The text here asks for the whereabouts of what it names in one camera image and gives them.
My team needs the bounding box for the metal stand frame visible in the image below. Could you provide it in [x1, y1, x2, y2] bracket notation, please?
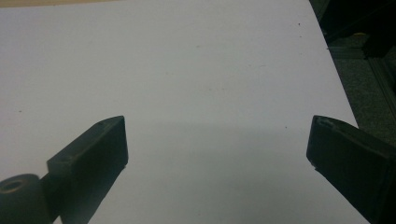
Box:
[308, 0, 396, 119]

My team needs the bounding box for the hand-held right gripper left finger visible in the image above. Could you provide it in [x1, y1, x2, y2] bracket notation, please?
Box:
[40, 115, 129, 224]

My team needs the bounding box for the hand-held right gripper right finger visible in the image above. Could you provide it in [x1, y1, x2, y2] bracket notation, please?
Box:
[305, 115, 396, 224]

